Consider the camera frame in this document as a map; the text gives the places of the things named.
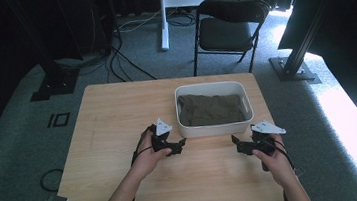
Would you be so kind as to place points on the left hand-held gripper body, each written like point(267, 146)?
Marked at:
point(162, 139)

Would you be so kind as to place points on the person's left hand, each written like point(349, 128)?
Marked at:
point(149, 162)

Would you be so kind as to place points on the person's right hand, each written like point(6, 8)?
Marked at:
point(275, 167)

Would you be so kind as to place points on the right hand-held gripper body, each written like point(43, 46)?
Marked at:
point(264, 138)

